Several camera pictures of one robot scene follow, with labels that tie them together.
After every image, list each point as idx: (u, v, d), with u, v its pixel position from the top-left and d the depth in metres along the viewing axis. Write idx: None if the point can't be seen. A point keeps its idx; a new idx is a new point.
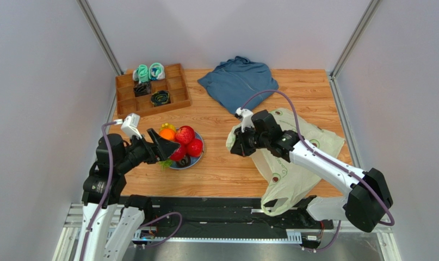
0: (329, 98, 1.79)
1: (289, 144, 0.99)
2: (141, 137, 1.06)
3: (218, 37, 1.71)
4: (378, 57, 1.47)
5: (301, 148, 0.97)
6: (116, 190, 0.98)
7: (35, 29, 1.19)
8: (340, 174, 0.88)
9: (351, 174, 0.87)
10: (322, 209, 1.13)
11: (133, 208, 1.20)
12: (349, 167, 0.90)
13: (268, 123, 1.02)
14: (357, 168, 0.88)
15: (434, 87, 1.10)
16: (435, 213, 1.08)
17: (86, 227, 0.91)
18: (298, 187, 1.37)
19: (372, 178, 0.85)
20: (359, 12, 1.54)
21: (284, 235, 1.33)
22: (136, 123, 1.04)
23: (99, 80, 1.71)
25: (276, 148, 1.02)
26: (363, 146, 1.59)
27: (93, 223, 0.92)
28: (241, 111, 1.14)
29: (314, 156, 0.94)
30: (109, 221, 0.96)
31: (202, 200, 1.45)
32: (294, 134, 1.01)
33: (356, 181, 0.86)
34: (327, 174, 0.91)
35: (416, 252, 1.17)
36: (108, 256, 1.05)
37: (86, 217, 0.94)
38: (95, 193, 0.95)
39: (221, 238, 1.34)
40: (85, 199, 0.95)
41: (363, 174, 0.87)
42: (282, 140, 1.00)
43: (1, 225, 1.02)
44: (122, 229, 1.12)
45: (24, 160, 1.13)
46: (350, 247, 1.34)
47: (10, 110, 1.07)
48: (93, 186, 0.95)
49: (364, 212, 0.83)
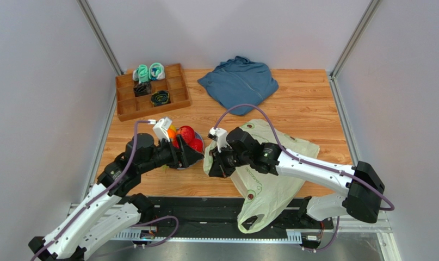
0: (329, 98, 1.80)
1: (272, 159, 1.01)
2: (170, 141, 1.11)
3: (218, 37, 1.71)
4: (378, 57, 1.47)
5: (286, 160, 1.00)
6: (127, 186, 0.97)
7: (35, 29, 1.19)
8: (332, 177, 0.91)
9: (342, 174, 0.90)
10: (321, 210, 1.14)
11: (134, 207, 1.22)
12: (339, 166, 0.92)
13: (246, 142, 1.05)
14: (347, 165, 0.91)
15: (434, 87, 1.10)
16: (435, 214, 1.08)
17: (85, 203, 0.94)
18: (273, 203, 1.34)
19: (364, 172, 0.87)
20: (359, 12, 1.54)
21: (284, 235, 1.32)
22: (167, 126, 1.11)
23: (99, 80, 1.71)
25: (261, 166, 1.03)
26: (363, 147, 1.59)
27: (93, 204, 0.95)
28: (215, 131, 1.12)
29: (301, 165, 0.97)
30: (107, 209, 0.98)
31: (202, 200, 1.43)
32: (274, 146, 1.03)
33: (348, 179, 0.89)
34: (320, 179, 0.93)
35: (416, 252, 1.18)
36: (87, 239, 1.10)
37: (91, 194, 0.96)
38: (110, 179, 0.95)
39: (220, 238, 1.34)
40: (99, 179, 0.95)
41: (353, 170, 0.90)
42: (264, 156, 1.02)
43: (1, 225, 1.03)
44: (113, 221, 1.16)
45: (25, 160, 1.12)
46: (349, 247, 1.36)
47: (10, 110, 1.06)
48: (112, 172, 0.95)
49: (364, 207, 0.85)
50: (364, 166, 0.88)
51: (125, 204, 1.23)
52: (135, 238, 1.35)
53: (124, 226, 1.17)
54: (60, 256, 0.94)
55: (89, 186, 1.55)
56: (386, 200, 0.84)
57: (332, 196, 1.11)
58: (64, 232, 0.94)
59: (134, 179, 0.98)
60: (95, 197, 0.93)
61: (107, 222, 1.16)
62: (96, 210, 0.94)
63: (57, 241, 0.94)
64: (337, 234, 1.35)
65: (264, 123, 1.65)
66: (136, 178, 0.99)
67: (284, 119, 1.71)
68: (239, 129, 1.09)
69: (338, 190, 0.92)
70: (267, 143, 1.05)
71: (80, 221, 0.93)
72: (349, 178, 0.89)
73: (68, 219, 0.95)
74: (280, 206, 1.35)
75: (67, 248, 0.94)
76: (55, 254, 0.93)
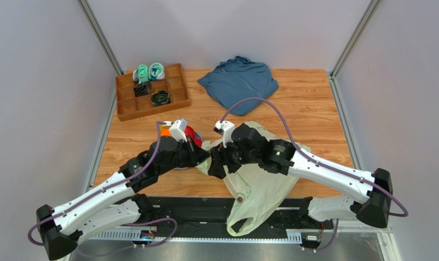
0: (329, 98, 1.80)
1: (285, 159, 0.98)
2: (187, 141, 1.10)
3: (217, 37, 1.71)
4: (378, 57, 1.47)
5: (302, 161, 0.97)
6: (144, 182, 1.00)
7: (35, 29, 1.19)
8: (352, 184, 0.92)
9: (363, 182, 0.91)
10: (326, 213, 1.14)
11: (135, 205, 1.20)
12: (357, 173, 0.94)
13: (253, 139, 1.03)
14: (366, 173, 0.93)
15: (434, 87, 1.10)
16: (434, 215, 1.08)
17: (102, 187, 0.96)
18: (263, 206, 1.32)
19: (384, 180, 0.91)
20: (359, 11, 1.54)
21: (284, 236, 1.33)
22: (184, 127, 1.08)
23: (99, 80, 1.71)
25: (271, 165, 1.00)
26: (363, 147, 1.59)
27: (109, 189, 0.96)
28: (221, 125, 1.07)
29: (317, 167, 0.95)
30: (115, 200, 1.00)
31: (202, 200, 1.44)
32: (288, 144, 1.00)
33: (369, 187, 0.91)
34: (338, 184, 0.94)
35: (416, 252, 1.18)
36: (85, 224, 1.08)
37: (110, 180, 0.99)
38: (131, 171, 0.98)
39: (221, 238, 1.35)
40: (121, 168, 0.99)
41: (373, 178, 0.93)
42: (276, 154, 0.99)
43: (0, 224, 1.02)
44: (112, 213, 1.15)
45: (25, 160, 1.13)
46: (350, 247, 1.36)
47: (10, 110, 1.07)
48: (134, 165, 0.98)
49: (382, 215, 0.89)
50: (385, 175, 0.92)
51: (128, 200, 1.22)
52: (135, 238, 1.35)
53: (122, 221, 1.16)
54: (62, 231, 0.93)
55: (89, 186, 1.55)
56: (403, 207, 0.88)
57: (340, 198, 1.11)
58: (74, 208, 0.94)
59: (152, 178, 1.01)
60: (114, 184, 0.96)
61: (107, 212, 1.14)
62: (107, 196, 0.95)
63: (66, 215, 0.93)
64: (337, 234, 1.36)
65: (256, 125, 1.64)
66: (154, 176, 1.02)
67: (284, 119, 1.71)
68: (245, 126, 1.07)
69: (353, 196, 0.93)
70: (276, 140, 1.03)
71: (92, 203, 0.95)
72: (369, 186, 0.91)
73: (81, 197, 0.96)
74: (270, 209, 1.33)
75: (72, 224, 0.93)
76: (60, 228, 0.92)
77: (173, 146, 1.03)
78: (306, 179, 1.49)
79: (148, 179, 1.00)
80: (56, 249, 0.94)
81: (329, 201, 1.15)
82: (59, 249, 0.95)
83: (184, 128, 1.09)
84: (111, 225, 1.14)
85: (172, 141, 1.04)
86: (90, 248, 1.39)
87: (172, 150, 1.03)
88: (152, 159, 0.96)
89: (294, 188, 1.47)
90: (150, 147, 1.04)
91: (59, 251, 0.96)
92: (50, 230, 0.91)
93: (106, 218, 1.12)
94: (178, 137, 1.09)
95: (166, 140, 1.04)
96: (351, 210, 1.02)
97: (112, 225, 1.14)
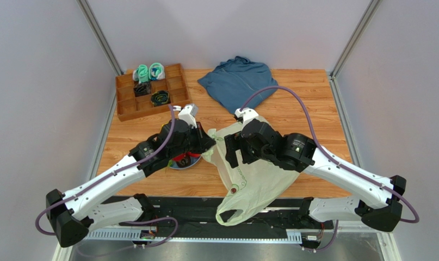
0: (329, 98, 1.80)
1: (305, 156, 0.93)
2: (197, 128, 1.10)
3: (217, 37, 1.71)
4: (378, 57, 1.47)
5: (323, 160, 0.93)
6: (155, 165, 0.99)
7: (35, 29, 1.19)
8: (372, 189, 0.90)
9: (382, 188, 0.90)
10: (327, 215, 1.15)
11: (139, 202, 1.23)
12: (376, 178, 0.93)
13: (267, 134, 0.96)
14: (385, 179, 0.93)
15: (434, 87, 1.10)
16: (434, 215, 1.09)
17: (113, 169, 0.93)
18: (254, 201, 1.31)
19: (401, 188, 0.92)
20: (359, 12, 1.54)
21: (284, 236, 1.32)
22: (194, 113, 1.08)
23: (99, 80, 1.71)
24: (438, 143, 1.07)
25: (287, 161, 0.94)
26: (363, 147, 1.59)
27: (120, 172, 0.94)
28: (242, 113, 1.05)
29: (338, 169, 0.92)
30: (127, 184, 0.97)
31: (202, 200, 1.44)
32: (307, 141, 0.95)
33: (388, 194, 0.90)
34: (358, 188, 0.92)
35: (415, 252, 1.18)
36: (94, 213, 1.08)
37: (119, 162, 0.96)
38: (141, 154, 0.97)
39: (221, 238, 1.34)
40: (131, 151, 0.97)
41: (392, 185, 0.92)
42: (294, 150, 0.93)
43: (0, 224, 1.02)
44: (118, 207, 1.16)
45: (25, 161, 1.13)
46: (350, 247, 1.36)
47: (10, 110, 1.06)
48: (144, 149, 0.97)
49: (393, 222, 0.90)
50: (402, 183, 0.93)
51: (131, 198, 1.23)
52: (135, 237, 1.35)
53: (125, 217, 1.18)
54: (74, 215, 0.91)
55: None
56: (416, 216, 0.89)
57: (342, 200, 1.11)
58: (86, 192, 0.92)
59: (163, 160, 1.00)
60: (125, 166, 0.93)
61: (114, 206, 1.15)
62: (119, 179, 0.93)
63: (77, 198, 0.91)
64: (337, 234, 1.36)
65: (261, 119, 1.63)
66: (165, 160, 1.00)
67: (284, 119, 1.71)
68: (255, 120, 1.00)
69: (369, 200, 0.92)
70: (292, 135, 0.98)
71: (104, 186, 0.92)
72: (388, 193, 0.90)
73: (93, 180, 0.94)
74: (260, 205, 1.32)
75: (84, 208, 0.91)
76: (72, 211, 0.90)
77: (186, 128, 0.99)
78: (306, 179, 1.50)
79: (159, 162, 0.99)
80: (68, 236, 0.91)
81: (331, 203, 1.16)
82: (70, 235, 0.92)
83: (194, 114, 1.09)
84: (115, 219, 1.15)
85: (185, 123, 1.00)
86: (90, 248, 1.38)
87: (185, 132, 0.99)
88: (166, 141, 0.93)
89: (294, 188, 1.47)
90: (161, 129, 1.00)
91: (70, 238, 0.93)
92: (62, 215, 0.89)
93: (113, 211, 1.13)
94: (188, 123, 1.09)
95: (179, 122, 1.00)
96: (353, 212, 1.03)
97: (115, 220, 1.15)
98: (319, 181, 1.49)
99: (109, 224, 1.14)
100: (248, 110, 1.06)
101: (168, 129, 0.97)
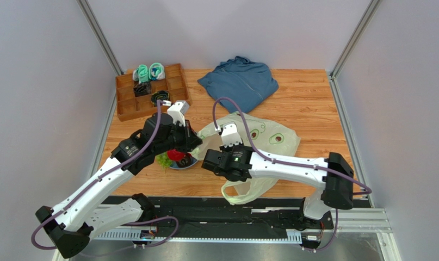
0: (329, 98, 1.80)
1: (244, 162, 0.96)
2: (185, 126, 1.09)
3: (217, 37, 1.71)
4: (378, 56, 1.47)
5: (259, 161, 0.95)
6: (141, 162, 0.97)
7: (35, 30, 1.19)
8: (307, 173, 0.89)
9: (317, 168, 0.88)
10: (315, 210, 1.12)
11: (136, 203, 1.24)
12: (312, 161, 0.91)
13: (211, 157, 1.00)
14: (319, 159, 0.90)
15: (434, 87, 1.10)
16: (433, 214, 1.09)
17: (98, 175, 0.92)
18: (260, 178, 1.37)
19: (338, 163, 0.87)
20: (359, 12, 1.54)
21: (284, 236, 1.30)
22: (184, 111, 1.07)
23: (99, 80, 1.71)
24: (438, 143, 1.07)
25: (233, 172, 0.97)
26: (363, 147, 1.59)
27: (105, 176, 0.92)
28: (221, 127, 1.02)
29: (274, 165, 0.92)
30: (116, 186, 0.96)
31: (202, 201, 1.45)
32: (245, 148, 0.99)
33: (323, 172, 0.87)
34: (296, 177, 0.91)
35: (415, 250, 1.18)
36: (93, 221, 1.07)
37: (103, 168, 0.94)
38: (124, 154, 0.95)
39: (220, 238, 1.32)
40: (112, 153, 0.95)
41: (327, 162, 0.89)
42: (234, 161, 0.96)
43: (0, 225, 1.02)
44: (117, 210, 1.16)
45: (25, 161, 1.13)
46: (350, 246, 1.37)
47: (10, 109, 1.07)
48: (127, 147, 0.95)
49: (341, 198, 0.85)
50: (337, 157, 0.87)
51: (129, 199, 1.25)
52: (135, 238, 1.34)
53: (125, 219, 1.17)
54: (67, 228, 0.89)
55: None
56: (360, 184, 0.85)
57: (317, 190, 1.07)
58: (74, 203, 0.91)
59: (148, 156, 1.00)
60: (109, 170, 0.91)
61: (113, 210, 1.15)
62: (106, 185, 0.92)
63: (66, 212, 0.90)
64: (337, 234, 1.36)
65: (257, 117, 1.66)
66: (150, 156, 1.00)
67: (284, 119, 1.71)
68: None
69: (314, 185, 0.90)
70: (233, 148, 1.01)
71: (92, 193, 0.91)
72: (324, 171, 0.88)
73: (79, 191, 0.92)
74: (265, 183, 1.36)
75: (76, 219, 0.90)
76: (63, 225, 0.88)
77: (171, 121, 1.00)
78: None
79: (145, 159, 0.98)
80: (69, 247, 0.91)
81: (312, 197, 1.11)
82: (70, 246, 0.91)
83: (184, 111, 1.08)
84: (116, 223, 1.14)
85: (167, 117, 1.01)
86: (90, 248, 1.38)
87: (168, 124, 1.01)
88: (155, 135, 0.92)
89: (294, 188, 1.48)
90: (144, 125, 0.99)
91: (72, 248, 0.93)
92: (54, 231, 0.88)
93: (112, 216, 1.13)
94: (177, 120, 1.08)
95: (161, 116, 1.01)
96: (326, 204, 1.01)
97: (116, 224, 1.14)
98: None
99: (110, 229, 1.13)
100: (229, 125, 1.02)
101: (152, 123, 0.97)
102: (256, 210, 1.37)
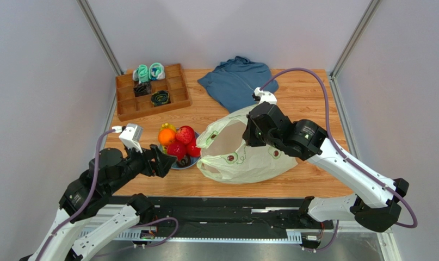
0: (329, 98, 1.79)
1: (313, 144, 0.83)
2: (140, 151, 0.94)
3: (217, 37, 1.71)
4: (378, 56, 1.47)
5: (331, 152, 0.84)
6: (91, 207, 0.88)
7: (34, 30, 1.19)
8: (374, 188, 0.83)
9: (384, 188, 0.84)
10: (323, 213, 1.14)
11: (130, 210, 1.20)
12: (381, 179, 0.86)
13: (276, 117, 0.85)
14: (390, 181, 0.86)
15: (435, 86, 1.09)
16: (434, 213, 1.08)
17: (51, 230, 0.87)
18: (236, 176, 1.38)
19: (404, 191, 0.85)
20: (359, 12, 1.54)
21: (284, 236, 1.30)
22: (139, 137, 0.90)
23: (99, 80, 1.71)
24: (438, 143, 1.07)
25: (294, 146, 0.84)
26: (363, 147, 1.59)
27: (59, 230, 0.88)
28: (260, 93, 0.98)
29: (345, 163, 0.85)
30: (76, 231, 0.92)
31: (202, 200, 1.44)
32: (317, 129, 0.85)
33: (389, 196, 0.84)
34: (359, 186, 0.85)
35: (416, 250, 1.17)
36: (84, 246, 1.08)
37: (56, 219, 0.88)
38: (70, 204, 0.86)
39: (220, 238, 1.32)
40: (60, 203, 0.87)
41: (395, 186, 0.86)
42: (303, 136, 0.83)
43: (0, 224, 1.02)
44: (110, 225, 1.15)
45: (25, 161, 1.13)
46: (350, 247, 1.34)
47: (10, 109, 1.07)
48: (71, 196, 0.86)
49: (388, 223, 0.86)
50: (405, 186, 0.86)
51: (124, 206, 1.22)
52: (135, 238, 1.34)
53: (123, 229, 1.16)
54: None
55: None
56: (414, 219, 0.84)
57: (340, 198, 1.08)
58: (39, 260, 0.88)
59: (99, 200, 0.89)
60: (59, 225, 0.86)
61: (104, 228, 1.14)
62: (63, 237, 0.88)
63: None
64: (337, 234, 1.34)
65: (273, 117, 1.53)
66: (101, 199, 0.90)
67: None
68: (265, 103, 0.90)
69: (367, 199, 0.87)
70: (301, 121, 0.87)
71: (54, 248, 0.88)
72: (389, 194, 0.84)
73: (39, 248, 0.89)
74: (235, 178, 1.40)
75: None
76: None
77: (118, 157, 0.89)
78: (306, 179, 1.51)
79: (96, 203, 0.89)
80: None
81: (328, 202, 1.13)
82: None
83: (138, 137, 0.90)
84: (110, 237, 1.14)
85: (113, 154, 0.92)
86: None
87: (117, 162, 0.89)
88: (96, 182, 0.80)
89: (294, 188, 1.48)
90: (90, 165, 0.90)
91: None
92: None
93: (103, 234, 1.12)
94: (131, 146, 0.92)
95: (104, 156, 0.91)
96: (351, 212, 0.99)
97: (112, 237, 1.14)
98: (319, 181, 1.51)
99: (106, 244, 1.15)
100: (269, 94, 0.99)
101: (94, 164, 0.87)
102: (257, 210, 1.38)
